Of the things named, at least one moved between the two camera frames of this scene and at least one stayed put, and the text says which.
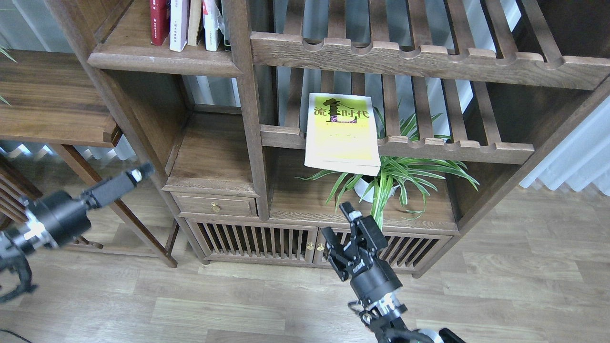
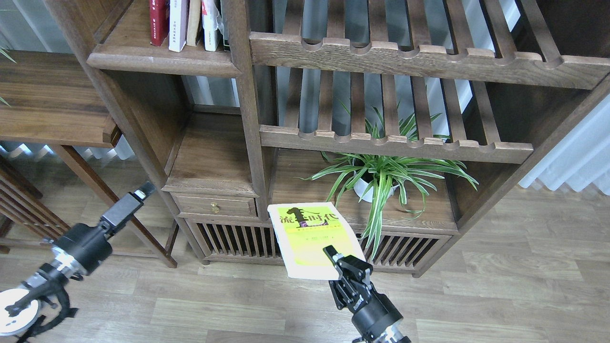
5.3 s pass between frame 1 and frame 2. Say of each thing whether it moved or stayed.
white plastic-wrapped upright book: stayed
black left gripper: moved
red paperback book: stayed
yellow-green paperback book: moved
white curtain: stayed
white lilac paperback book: stayed
